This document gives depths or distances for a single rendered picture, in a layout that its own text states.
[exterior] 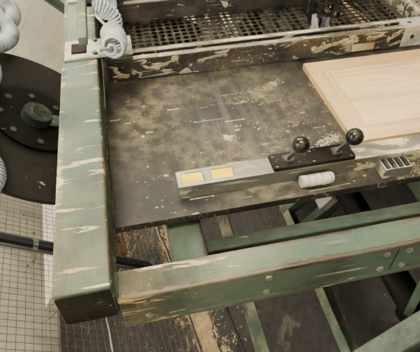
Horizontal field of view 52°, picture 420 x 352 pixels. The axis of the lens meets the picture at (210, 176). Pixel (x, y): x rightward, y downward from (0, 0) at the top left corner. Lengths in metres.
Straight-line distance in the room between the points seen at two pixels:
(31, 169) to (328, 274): 1.05
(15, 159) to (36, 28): 5.04
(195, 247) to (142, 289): 0.19
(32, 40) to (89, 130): 5.58
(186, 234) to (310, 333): 1.94
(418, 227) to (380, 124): 0.36
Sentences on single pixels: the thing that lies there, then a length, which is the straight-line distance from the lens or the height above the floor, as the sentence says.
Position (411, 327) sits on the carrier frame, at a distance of 1.55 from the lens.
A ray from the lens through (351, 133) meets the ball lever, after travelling 0.95.
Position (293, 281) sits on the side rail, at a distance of 0.89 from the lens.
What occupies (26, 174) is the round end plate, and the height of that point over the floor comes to 1.86.
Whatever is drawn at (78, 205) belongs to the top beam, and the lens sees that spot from 0.88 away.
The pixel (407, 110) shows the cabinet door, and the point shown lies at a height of 1.13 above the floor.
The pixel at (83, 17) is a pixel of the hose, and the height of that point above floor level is 1.93.
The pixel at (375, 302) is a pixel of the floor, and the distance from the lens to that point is 2.57.
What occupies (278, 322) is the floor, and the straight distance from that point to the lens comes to 3.01.
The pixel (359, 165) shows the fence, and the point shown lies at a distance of 1.09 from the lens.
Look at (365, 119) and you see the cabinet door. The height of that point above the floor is 1.23.
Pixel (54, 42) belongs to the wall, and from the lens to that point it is 6.60.
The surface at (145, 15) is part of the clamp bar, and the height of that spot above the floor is 1.65.
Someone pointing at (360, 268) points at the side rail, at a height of 1.37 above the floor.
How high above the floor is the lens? 2.14
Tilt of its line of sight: 32 degrees down
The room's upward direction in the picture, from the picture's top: 71 degrees counter-clockwise
